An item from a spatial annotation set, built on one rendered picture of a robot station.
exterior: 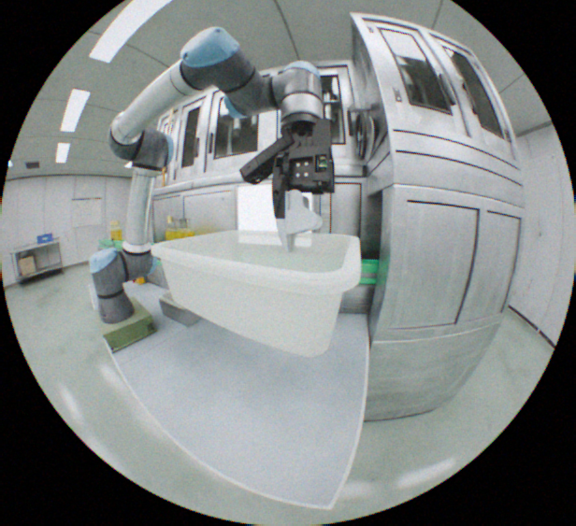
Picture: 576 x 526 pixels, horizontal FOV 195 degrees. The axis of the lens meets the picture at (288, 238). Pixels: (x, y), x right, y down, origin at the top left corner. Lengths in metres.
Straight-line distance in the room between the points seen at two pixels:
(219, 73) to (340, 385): 0.66
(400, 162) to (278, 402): 0.66
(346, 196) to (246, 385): 0.82
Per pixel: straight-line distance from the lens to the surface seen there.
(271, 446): 0.42
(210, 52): 0.28
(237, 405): 0.46
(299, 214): 0.23
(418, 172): 0.53
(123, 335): 0.70
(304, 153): 0.24
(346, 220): 0.84
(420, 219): 0.53
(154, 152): 0.60
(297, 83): 0.33
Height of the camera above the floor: 1.15
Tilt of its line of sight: 8 degrees down
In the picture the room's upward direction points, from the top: straight up
